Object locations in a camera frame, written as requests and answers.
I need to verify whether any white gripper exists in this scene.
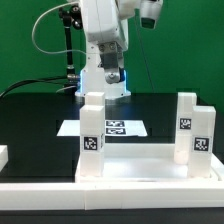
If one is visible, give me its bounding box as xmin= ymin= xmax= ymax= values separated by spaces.
xmin=80 ymin=0 xmax=129 ymax=84

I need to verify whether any white desk top tray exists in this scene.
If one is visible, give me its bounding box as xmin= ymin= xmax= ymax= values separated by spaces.
xmin=75 ymin=143 xmax=224 ymax=183

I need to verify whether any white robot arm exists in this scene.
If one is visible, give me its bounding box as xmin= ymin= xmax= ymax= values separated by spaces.
xmin=67 ymin=0 xmax=140 ymax=101

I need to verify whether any fiducial marker sheet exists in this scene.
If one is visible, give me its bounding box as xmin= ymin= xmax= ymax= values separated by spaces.
xmin=57 ymin=120 xmax=147 ymax=137

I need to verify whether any white front fence bar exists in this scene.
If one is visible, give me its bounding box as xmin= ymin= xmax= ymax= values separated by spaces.
xmin=0 ymin=181 xmax=224 ymax=211

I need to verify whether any white fence bar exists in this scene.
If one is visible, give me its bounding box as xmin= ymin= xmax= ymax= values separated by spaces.
xmin=0 ymin=145 xmax=8 ymax=172
xmin=0 ymin=181 xmax=224 ymax=211

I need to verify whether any white left fence bar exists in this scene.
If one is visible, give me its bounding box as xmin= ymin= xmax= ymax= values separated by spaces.
xmin=0 ymin=145 xmax=8 ymax=172

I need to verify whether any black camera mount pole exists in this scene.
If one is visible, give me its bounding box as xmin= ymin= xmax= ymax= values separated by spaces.
xmin=58 ymin=4 xmax=83 ymax=76

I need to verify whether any grey cable loop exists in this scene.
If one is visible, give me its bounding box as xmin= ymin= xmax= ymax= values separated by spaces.
xmin=31 ymin=2 xmax=88 ymax=56

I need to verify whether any black cable bundle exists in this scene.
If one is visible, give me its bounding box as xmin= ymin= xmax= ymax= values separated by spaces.
xmin=0 ymin=75 xmax=79 ymax=99

